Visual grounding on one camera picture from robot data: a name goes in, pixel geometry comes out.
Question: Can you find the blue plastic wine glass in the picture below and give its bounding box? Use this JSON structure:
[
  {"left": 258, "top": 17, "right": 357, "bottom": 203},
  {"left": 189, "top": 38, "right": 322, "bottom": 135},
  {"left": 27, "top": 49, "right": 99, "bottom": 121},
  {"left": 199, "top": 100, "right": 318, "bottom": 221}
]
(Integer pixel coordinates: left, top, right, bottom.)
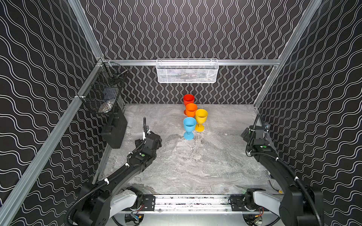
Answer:
[{"left": 183, "top": 117, "right": 197, "bottom": 140}]

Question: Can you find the orange plastic wine glass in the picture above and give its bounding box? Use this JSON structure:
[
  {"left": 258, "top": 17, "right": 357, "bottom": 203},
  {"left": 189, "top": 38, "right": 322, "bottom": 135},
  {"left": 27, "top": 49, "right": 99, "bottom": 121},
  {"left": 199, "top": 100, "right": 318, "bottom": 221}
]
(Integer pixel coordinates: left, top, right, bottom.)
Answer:
[{"left": 185, "top": 103, "right": 198, "bottom": 117}]

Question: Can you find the yellow plastic wine glass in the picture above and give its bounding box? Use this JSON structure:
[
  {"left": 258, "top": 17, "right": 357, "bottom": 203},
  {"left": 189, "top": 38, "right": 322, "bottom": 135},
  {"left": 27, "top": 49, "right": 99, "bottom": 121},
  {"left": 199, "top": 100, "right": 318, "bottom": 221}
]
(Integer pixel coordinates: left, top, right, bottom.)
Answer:
[{"left": 195, "top": 109, "right": 208, "bottom": 132}]

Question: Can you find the red plastic wine glass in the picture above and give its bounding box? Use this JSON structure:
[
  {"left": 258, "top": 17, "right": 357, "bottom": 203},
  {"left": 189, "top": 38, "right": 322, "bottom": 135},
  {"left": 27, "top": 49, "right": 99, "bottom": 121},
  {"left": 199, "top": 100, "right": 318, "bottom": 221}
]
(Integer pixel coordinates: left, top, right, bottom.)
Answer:
[{"left": 183, "top": 94, "right": 195, "bottom": 115}]

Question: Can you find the bubble blue glass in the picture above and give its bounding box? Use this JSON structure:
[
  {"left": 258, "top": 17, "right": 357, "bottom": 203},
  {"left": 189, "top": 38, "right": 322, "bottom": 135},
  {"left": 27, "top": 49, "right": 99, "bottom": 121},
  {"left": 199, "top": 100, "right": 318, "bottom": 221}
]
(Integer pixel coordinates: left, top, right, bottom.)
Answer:
[{"left": 156, "top": 133, "right": 268, "bottom": 184}]

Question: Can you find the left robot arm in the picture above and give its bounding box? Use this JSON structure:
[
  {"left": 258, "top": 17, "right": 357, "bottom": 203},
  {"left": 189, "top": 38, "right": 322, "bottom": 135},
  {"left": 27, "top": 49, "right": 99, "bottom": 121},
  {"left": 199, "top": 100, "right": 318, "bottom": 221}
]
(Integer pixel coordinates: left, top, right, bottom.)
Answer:
[{"left": 64, "top": 133, "right": 162, "bottom": 226}]

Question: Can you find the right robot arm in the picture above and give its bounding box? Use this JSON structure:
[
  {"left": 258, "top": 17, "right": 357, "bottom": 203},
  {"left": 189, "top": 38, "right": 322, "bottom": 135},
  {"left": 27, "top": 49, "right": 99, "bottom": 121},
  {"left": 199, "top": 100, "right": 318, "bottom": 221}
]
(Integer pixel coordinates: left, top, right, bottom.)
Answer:
[{"left": 241, "top": 126, "right": 324, "bottom": 226}]

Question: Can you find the black speaker box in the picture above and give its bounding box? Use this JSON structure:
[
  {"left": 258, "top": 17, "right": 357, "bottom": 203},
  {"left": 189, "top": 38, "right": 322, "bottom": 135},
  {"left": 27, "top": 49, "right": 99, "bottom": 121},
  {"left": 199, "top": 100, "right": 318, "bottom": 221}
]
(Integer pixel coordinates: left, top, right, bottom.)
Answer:
[{"left": 101, "top": 109, "right": 128, "bottom": 149}]

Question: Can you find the charger cable with yellow plug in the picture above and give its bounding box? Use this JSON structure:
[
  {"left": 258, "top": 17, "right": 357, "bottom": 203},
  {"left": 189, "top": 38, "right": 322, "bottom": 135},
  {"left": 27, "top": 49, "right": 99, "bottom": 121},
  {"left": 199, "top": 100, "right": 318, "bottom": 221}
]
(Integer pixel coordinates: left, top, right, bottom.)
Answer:
[{"left": 268, "top": 179, "right": 283, "bottom": 194}]

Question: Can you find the black wire mesh basket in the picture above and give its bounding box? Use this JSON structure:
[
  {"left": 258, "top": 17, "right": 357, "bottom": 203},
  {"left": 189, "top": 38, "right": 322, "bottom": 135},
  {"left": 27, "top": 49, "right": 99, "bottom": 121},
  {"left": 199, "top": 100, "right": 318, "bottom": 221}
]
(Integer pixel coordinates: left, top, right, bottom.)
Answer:
[{"left": 81, "top": 62, "right": 130, "bottom": 115}]

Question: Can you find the white wire mesh basket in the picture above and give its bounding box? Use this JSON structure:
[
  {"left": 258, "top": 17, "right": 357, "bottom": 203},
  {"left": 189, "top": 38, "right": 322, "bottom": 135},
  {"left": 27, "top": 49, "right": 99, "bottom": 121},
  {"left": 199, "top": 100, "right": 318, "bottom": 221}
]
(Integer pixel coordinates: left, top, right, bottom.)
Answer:
[{"left": 156, "top": 58, "right": 219, "bottom": 83}]

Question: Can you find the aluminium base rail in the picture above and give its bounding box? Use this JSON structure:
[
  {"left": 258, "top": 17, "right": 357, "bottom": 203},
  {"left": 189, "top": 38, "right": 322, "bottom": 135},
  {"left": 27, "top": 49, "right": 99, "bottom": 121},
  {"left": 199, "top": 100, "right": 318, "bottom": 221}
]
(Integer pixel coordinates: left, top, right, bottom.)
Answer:
[{"left": 76, "top": 194, "right": 309, "bottom": 214}]

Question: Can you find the aluminium frame corner post left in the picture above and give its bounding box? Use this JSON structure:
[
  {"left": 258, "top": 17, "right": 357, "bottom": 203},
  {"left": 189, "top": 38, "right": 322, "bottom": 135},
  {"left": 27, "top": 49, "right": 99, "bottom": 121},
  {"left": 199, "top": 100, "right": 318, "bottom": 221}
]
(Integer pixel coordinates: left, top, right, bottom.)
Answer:
[{"left": 68, "top": 0, "right": 104, "bottom": 59}]

